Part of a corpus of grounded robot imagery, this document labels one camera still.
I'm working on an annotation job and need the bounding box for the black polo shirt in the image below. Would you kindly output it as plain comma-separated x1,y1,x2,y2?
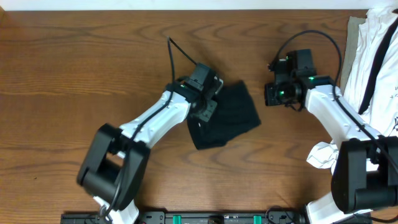
187,80,261,150

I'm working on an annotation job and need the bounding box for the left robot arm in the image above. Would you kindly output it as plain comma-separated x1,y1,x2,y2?
76,78,223,223

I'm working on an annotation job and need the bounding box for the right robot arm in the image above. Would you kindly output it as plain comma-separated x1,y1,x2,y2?
264,77,397,223

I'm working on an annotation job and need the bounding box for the white crumpled garment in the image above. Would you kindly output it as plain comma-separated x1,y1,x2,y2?
305,7,397,169

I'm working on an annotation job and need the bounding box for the beige cloth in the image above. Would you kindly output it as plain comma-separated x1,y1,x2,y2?
340,17,366,93

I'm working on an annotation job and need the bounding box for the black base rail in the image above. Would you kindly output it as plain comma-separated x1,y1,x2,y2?
60,211,373,224

